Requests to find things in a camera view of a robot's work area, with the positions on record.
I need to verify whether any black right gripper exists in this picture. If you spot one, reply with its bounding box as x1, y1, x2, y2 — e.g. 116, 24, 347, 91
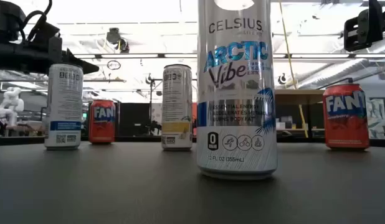
344, 0, 384, 52

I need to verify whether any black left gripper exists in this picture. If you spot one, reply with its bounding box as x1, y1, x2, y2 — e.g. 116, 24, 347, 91
0, 36, 100, 76

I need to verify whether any red Fanta can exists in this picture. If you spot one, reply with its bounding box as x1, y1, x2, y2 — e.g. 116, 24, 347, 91
88, 99, 116, 145
322, 83, 371, 151

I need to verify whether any white Celsius can yellow band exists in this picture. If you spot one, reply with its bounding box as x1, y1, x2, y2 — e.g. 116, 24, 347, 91
161, 63, 193, 152

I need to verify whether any silver Celsius Arctic Vibe can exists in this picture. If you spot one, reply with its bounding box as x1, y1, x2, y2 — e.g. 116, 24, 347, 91
196, 0, 278, 180

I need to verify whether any white Celsius can blue band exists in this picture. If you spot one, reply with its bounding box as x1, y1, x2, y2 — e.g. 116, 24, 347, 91
44, 63, 84, 151

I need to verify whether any long ceiling light fixture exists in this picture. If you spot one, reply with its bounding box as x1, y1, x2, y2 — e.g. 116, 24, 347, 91
72, 52, 385, 60

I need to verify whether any black partition panel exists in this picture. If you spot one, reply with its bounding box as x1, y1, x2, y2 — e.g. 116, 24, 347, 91
116, 101, 151, 137

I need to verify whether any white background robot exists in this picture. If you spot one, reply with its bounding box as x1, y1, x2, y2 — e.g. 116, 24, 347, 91
0, 86, 25, 128

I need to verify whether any leaf patterned cloth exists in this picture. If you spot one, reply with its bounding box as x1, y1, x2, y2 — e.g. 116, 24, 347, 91
366, 98, 385, 140

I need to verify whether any floral patterned cloth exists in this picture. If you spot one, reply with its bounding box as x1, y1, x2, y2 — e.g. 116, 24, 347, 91
151, 102, 163, 136

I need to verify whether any orange cloth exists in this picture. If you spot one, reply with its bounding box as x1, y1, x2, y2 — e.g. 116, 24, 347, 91
191, 102, 198, 136

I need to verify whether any black table mat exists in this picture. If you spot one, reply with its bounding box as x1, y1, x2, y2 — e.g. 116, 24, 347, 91
0, 141, 385, 224

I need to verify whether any black hanging ring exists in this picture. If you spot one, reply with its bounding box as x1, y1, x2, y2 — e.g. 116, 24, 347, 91
106, 60, 122, 71

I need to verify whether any black ceiling cable reel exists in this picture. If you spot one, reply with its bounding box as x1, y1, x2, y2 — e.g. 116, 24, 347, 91
105, 27, 131, 54

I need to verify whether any yellow extension cable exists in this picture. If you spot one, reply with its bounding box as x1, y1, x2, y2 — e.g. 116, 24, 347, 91
278, 0, 309, 138

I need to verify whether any wooden shelf black frame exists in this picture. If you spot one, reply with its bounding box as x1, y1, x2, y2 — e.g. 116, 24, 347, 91
275, 77, 354, 139

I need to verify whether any black camera stand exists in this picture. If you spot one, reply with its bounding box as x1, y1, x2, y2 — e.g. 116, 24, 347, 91
147, 73, 164, 137

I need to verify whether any black aluminium table frame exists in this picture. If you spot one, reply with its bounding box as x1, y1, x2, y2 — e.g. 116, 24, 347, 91
0, 135, 385, 147

